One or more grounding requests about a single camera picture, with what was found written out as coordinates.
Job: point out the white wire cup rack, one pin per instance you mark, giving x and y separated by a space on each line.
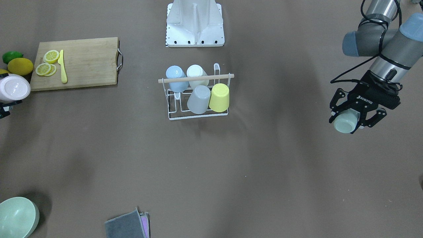
177 91

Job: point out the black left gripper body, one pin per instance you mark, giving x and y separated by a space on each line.
362 101

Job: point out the yellow plastic cup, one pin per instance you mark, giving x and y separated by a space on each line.
220 98

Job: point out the purple folded cloth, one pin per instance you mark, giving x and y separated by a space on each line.
145 224

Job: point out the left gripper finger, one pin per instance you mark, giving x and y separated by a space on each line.
380 113
335 105

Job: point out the bamboo cutting board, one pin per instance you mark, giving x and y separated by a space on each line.
87 62

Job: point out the lemon slice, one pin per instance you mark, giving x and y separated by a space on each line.
51 56
53 70
43 69

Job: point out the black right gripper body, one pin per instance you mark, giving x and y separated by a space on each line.
2 110

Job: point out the green plastic cup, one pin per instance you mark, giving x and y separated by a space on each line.
346 121

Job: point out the lemon slice top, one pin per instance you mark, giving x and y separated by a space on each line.
51 56

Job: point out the lemon slice front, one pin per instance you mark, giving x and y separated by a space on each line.
43 69

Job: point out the pink plastic cup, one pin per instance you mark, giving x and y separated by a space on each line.
13 87

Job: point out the light green bowl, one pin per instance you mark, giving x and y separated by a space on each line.
19 217

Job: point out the grey folded cloth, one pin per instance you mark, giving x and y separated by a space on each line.
125 226

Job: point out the white plastic cup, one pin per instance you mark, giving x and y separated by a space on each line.
196 71

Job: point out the lemon slice behind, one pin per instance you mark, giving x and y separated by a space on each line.
53 70

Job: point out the yellow plastic knife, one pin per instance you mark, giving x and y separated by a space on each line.
64 78

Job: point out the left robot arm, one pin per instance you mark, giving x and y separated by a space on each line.
394 47

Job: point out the green lime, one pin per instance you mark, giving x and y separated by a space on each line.
11 55

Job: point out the white camera stand base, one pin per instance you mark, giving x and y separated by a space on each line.
194 23

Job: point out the yellow lemon near board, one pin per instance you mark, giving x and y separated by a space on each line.
20 66

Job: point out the grey plastic cup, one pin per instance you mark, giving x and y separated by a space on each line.
199 99

